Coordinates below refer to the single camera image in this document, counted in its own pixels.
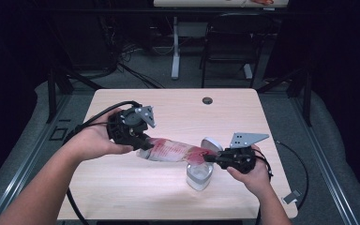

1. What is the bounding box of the white desk leg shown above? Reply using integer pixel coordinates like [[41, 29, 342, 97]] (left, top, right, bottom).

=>
[[171, 16, 182, 81], [243, 63, 254, 80]]

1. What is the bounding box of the person's left hand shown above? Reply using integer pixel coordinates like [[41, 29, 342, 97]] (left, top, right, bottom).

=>
[[71, 107, 135, 162]]

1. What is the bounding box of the black metal stand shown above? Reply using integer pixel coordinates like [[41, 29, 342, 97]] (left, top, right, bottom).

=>
[[45, 67, 104, 125], [256, 67, 313, 128]]

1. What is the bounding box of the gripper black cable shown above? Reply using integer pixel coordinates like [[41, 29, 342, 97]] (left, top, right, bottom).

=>
[[63, 99, 143, 225], [252, 140, 309, 225]]

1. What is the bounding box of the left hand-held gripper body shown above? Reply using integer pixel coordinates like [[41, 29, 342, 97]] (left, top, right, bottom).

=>
[[107, 105, 157, 148]]

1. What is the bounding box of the person's right hand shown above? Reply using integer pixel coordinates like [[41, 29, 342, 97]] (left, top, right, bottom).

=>
[[226, 143, 275, 198]]

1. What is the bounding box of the red and clear plastic pouch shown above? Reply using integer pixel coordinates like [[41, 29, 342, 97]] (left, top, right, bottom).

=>
[[136, 137, 217, 165]]

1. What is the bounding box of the black floor outlet frame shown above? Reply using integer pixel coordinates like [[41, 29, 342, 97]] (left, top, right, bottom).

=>
[[49, 126, 69, 142]]

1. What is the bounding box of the grey tape piece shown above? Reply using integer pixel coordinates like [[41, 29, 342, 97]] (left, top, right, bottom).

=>
[[281, 188, 303, 205]]

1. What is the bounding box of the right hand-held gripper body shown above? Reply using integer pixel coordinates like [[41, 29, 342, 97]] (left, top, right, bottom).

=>
[[215, 132, 270, 175]]

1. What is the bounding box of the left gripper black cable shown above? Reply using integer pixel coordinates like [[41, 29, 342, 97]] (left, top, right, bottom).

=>
[[63, 99, 143, 225]]

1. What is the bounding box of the black folding chair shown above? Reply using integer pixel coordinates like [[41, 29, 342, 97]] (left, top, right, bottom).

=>
[[200, 12, 276, 89]]

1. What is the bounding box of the aluminium floor rail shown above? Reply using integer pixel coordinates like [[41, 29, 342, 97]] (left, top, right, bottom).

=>
[[290, 93, 360, 225], [0, 93, 73, 225]]

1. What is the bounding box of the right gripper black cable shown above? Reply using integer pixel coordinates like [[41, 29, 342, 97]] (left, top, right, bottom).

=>
[[252, 140, 309, 225]]

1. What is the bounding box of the bundle of black floor cables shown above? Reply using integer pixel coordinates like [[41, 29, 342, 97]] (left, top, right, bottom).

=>
[[97, 15, 167, 90]]

